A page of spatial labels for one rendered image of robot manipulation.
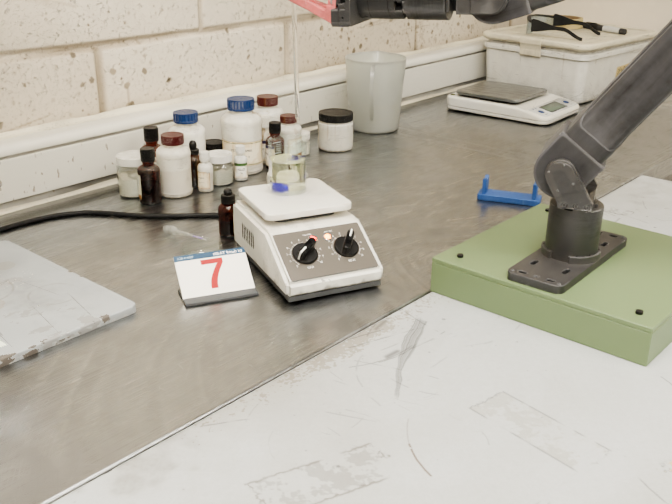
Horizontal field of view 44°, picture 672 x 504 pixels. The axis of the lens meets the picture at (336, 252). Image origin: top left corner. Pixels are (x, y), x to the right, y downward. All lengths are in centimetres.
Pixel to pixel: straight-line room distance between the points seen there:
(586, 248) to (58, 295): 63
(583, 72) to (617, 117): 112
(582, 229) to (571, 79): 112
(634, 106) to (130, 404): 61
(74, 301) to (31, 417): 22
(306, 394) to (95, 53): 81
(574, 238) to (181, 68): 83
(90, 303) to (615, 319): 59
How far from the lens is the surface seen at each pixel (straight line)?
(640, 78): 97
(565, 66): 211
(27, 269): 113
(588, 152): 98
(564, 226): 101
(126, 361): 91
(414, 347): 92
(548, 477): 75
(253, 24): 169
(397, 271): 110
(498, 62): 221
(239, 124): 145
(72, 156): 141
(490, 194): 138
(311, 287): 100
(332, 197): 110
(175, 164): 136
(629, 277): 104
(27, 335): 97
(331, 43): 186
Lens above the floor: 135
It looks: 23 degrees down
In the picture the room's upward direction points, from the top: 1 degrees clockwise
